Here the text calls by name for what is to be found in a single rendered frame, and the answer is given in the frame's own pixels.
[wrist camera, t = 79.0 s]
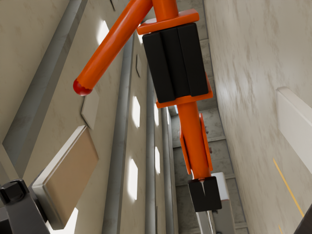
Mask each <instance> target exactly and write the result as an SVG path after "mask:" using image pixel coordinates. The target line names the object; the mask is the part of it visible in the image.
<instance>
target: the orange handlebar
mask: <svg viewBox="0 0 312 234"><path fill-rule="evenodd" d="M152 2H153V7H154V11H155V15H156V20H157V21H160V20H165V19H169V18H173V17H175V16H178V13H179V12H178V8H177V3H176V0H152ZM176 106H177V111H178V115H179V119H180V131H179V132H178V135H179V138H180V142H181V147H182V151H183V156H184V160H185V164H186V168H187V172H188V174H189V175H190V174H191V173H192V175H193V179H198V178H201V177H210V176H211V172H210V171H213V166H212V161H211V156H210V153H212V148H211V146H208V139H207V134H208V127H207V126H205V125H204V120H203V115H202V113H200V114H199V112H198V107H197V102H196V101H193V102H189V103H184V104H178V105H176ZM191 171H192V172H191Z"/></svg>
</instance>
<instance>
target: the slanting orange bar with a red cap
mask: <svg viewBox="0 0 312 234"><path fill-rule="evenodd" d="M152 7H153V2H152V0H130V1H129V3H128V5H127V6H126V7H125V9H124V10H123V12H122V13H121V14H120V16H119V17H118V19H117V20H116V22H115V23H114V25H113V26H112V28H111V29H110V30H109V32H108V33H107V35H106V36H105V38H104V39H103V41H102V42H101V44H100V45H99V47H98V48H97V50H96V51H95V52H94V54H93V55H92V57H91V58H90V60H89V61H88V63H87V64H86V66H85V67H84V69H83V70H82V71H81V73H80V74H79V76H78V77H77V78H76V79H75V80H74V82H73V89H74V91H75V92H76V93H77V94H79V95H81V96H86V95H88V94H90V93H91V92H92V90H93V88H94V86H95V85H96V84H97V82H98V81H99V80H100V78H101V77H102V75H103V74H104V73H105V71H106V70H107V69H108V67H109V66H110V64H111V63H112V62H113V60H114V59H115V57H116V56H117V55H118V54H119V52H120V51H121V49H122V48H123V47H124V45H125V44H126V42H127V41H128V40H129V38H130V37H131V36H132V34H133V33H134V31H135V30H136V29H137V27H138V26H139V25H140V23H141V22H142V20H143V19H144V18H145V16H146V15H147V13H148V12H149V11H150V9H151V8H152Z"/></svg>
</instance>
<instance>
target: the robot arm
mask: <svg viewBox="0 0 312 234"><path fill-rule="evenodd" d="M275 96H276V107H277V118H278V128H279V130H280V131H281V133H282V134H283V136H284V137H285V138H286V140H287V141H288V142H289V144H290V145H291V146H292V148H293V149H294V151H295V152H296V153H297V155H298V156H299V157H300V159H301V160H302V162H303V163H304V164H305V166H306V167H307V168H308V170H309V171H310V172H311V174H312V108H311V107H310V106H308V105H307V104H306V103H305V102H304V101H303V100H301V99H300V98H299V97H298V96H297V95H296V94H294V93H293V92H292V91H291V90H290V89H289V88H287V87H286V86H283V87H278V88H277V89H276V90H275ZM98 161H99V157H98V154H97V151H96V149H95V146H94V143H93V140H92V138H91V135H90V132H89V130H88V127H87V126H85V125H83V126H79V127H78V128H77V129H76V130H75V131H74V133H73V134H72V135H71V137H70V138H69V139H68V140H67V142H66V143H65V144H64V146H63V147H62V148H61V149H60V151H59V152H58V153H57V154H56V156H55V157H54V158H53V159H52V161H51V162H50V163H49V164H48V166H47V167H45V168H44V169H43V170H41V172H40V173H39V174H38V175H37V177H36V178H35V179H34V181H33V182H32V183H31V184H30V185H29V187H27V186H26V184H25V182H24V180H23V179H19V178H18V179H14V180H11V181H9V182H7V183H5V184H4V185H3V186H1V187H0V198H1V200H2V202H3V204H4V207H2V208H0V234H51V233H50V231H49V229H48V227H47V225H46V222H47V221H48V222H49V224H50V226H51V228H52V229H53V230H62V229H64V228H65V227H66V225H67V223H68V220H69V218H70V216H71V215H72V213H73V211H74V209H75V207H76V205H77V203H78V201H79V199H80V197H81V195H82V193H83V191H84V189H85V187H86V185H87V183H88V181H89V179H90V177H91V175H92V173H93V171H94V169H95V167H96V165H97V163H98ZM294 234H312V204H311V205H310V207H309V209H308V210H307V212H306V214H305V215H304V217H303V219H302V220H301V222H300V224H299V225H298V227H297V229H296V230H295V232H294Z"/></svg>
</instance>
